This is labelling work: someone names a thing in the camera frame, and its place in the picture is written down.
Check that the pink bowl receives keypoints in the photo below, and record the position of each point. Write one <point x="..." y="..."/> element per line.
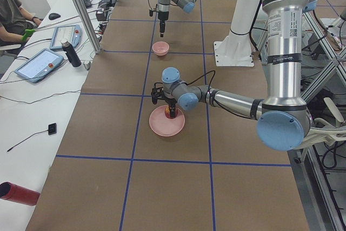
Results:
<point x="160" y="48"/>

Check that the small black device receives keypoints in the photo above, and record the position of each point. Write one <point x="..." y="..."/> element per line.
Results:
<point x="52" y="128"/>

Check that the black water bottle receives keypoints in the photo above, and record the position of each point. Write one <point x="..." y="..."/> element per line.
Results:
<point x="70" y="53"/>

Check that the black computer mouse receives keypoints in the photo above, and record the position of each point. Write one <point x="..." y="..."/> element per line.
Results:
<point x="53" y="16"/>

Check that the red apple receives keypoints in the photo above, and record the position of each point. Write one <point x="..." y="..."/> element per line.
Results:
<point x="171" y="113"/>

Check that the lower teach pendant tablet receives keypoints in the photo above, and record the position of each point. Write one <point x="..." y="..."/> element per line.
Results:
<point x="39" y="66"/>

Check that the pink plate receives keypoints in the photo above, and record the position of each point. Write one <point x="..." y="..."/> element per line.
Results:
<point x="164" y="126"/>

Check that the aluminium frame post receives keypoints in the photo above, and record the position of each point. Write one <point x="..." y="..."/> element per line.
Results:
<point x="82" y="11"/>

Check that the seated person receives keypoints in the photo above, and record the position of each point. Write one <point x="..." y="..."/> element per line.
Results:
<point x="14" y="21"/>

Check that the upper teach pendant tablet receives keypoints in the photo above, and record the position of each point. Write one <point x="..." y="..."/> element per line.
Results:
<point x="71" y="33"/>

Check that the red thermos bottle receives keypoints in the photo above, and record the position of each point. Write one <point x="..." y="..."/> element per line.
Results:
<point x="18" y="194"/>

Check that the white pedestal column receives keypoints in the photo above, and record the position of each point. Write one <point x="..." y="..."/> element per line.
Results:
<point x="235" y="49"/>

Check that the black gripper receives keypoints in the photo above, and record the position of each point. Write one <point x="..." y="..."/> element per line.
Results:
<point x="162" y="16"/>
<point x="171" y="101"/>

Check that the teach pendant tablet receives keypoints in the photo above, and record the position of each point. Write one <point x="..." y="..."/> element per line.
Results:
<point x="39" y="66"/>
<point x="71" y="33"/>

